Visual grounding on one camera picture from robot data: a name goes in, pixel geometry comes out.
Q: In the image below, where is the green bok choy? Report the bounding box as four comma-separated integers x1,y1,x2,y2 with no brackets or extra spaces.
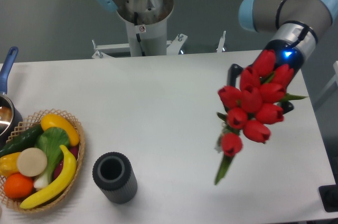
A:
34,127,70,190

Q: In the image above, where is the orange fruit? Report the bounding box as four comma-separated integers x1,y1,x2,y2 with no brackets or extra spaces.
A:
4,173,33,199

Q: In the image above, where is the purple red vegetable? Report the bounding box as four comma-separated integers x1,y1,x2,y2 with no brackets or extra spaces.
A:
53,145,79,180

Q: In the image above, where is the woven wicker basket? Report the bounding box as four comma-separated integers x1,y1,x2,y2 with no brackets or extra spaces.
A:
1,109,86,214

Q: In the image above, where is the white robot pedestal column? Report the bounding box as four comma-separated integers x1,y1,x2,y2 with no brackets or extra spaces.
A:
117,0,174,57

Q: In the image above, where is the dark grey ribbed vase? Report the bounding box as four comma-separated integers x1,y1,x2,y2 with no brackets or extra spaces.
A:
92,152,138,204

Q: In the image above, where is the white metal base frame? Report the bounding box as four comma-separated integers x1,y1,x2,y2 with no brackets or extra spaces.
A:
92,30,227,59

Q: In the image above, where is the yellow bell pepper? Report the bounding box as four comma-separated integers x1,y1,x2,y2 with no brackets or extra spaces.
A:
1,152,21,177

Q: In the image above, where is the black box at edge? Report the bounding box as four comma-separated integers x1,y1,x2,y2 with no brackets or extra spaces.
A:
318,184,337,212

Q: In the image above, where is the white frame at right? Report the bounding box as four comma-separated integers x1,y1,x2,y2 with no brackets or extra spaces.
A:
313,61,337,111

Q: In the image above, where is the yellow squash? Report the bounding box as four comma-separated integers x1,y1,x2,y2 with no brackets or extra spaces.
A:
40,113,80,146

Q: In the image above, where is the yellow banana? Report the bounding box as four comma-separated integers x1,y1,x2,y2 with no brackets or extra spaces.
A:
20,145,77,210

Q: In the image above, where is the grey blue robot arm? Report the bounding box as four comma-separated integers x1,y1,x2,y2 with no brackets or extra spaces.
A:
96,0,337,73

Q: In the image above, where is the beige round disc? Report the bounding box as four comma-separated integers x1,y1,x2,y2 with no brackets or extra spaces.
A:
16,147,48,177

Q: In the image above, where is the black pedestal cable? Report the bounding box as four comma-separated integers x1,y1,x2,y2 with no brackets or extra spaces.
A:
133,11,146,57

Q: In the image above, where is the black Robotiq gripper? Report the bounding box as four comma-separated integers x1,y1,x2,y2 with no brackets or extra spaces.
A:
227,40,303,114

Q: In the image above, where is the red tulip bouquet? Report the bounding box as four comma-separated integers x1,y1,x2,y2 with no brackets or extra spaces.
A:
214,65,304,184

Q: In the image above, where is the dark green cucumber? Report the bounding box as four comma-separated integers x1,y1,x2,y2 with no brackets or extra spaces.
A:
1,124,43,157

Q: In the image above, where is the blue handled saucepan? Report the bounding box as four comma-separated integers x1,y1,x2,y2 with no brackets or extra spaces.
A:
1,46,23,148

